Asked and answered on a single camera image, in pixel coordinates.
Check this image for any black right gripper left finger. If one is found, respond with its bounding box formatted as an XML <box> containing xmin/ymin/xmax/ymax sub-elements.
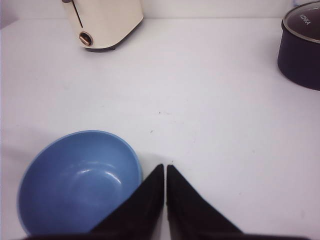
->
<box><xmin>91</xmin><ymin>164</ymin><xmax>165</xmax><ymax>240</ymax></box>

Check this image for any glass pot lid blue knob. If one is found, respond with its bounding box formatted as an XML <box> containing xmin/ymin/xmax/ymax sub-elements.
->
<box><xmin>282</xmin><ymin>0</ymin><xmax>320</xmax><ymax>44</ymax></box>

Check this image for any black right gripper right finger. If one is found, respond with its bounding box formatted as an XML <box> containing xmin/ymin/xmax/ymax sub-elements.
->
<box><xmin>166</xmin><ymin>165</ymin><xmax>243</xmax><ymax>240</ymax></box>

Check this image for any cream two-slot toaster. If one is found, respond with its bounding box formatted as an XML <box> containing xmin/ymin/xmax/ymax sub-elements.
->
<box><xmin>61</xmin><ymin>0</ymin><xmax>144</xmax><ymax>51</ymax></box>

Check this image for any blue bowl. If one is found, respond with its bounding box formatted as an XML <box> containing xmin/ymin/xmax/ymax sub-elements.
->
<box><xmin>17</xmin><ymin>130</ymin><xmax>143</xmax><ymax>236</ymax></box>

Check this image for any dark blue saucepan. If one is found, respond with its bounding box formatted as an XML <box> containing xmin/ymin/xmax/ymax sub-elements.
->
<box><xmin>277</xmin><ymin>23</ymin><xmax>320</xmax><ymax>91</ymax></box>

